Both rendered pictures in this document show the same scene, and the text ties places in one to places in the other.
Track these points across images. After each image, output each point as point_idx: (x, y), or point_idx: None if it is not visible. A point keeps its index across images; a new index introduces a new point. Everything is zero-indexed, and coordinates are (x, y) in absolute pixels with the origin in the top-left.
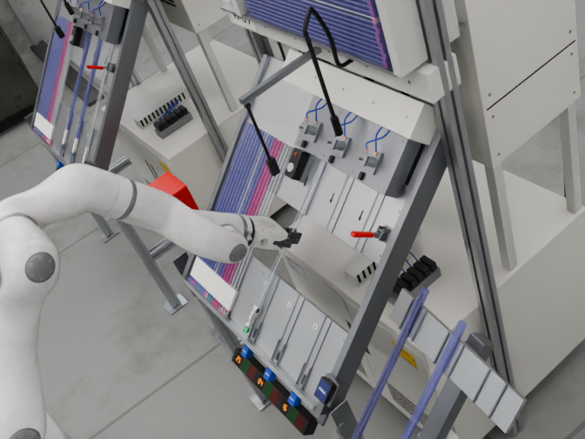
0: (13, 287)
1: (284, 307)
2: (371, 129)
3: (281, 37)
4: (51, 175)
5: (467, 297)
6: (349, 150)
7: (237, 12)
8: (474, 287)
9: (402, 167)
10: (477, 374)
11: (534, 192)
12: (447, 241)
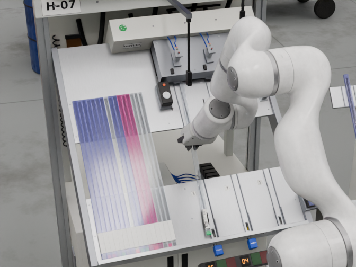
0: (330, 78)
1: (224, 193)
2: (220, 37)
3: (117, 5)
4: (251, 20)
5: (238, 172)
6: (213, 55)
7: None
8: (250, 153)
9: None
10: None
11: (177, 131)
12: (182, 166)
